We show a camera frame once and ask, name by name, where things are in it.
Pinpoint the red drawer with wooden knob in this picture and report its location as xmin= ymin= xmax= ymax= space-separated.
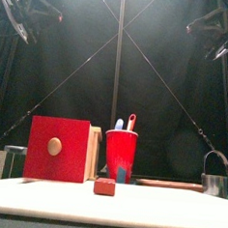
xmin=22 ymin=114 xmax=93 ymax=185

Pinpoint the light wooden drawer box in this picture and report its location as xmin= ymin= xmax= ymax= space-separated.
xmin=85 ymin=125 xmax=104 ymax=182

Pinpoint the red toy utensil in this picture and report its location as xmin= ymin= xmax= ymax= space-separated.
xmin=127 ymin=113 xmax=137 ymax=132

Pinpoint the translucent plastic container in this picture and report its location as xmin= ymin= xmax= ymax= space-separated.
xmin=3 ymin=144 xmax=29 ymax=156

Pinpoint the blue toy utensil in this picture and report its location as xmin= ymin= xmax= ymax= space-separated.
xmin=114 ymin=118 xmax=125 ymax=131

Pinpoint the small metal pot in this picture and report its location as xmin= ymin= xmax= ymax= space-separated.
xmin=199 ymin=149 xmax=228 ymax=200

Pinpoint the red plastic cup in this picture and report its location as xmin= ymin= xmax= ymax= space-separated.
xmin=100 ymin=128 xmax=140 ymax=185

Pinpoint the pink tray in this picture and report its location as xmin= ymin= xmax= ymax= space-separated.
xmin=134 ymin=178 xmax=206 ymax=194

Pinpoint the red striped bacon block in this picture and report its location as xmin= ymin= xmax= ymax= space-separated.
xmin=92 ymin=177 xmax=117 ymax=197

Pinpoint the white cutting board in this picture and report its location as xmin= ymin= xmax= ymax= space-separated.
xmin=0 ymin=173 xmax=228 ymax=228

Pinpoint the diagonal brace wire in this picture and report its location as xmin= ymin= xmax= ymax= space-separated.
xmin=82 ymin=0 xmax=228 ymax=151
xmin=0 ymin=0 xmax=160 ymax=162

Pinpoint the vertical metal frame pole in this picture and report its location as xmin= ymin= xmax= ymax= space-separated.
xmin=110 ymin=0 xmax=126 ymax=129

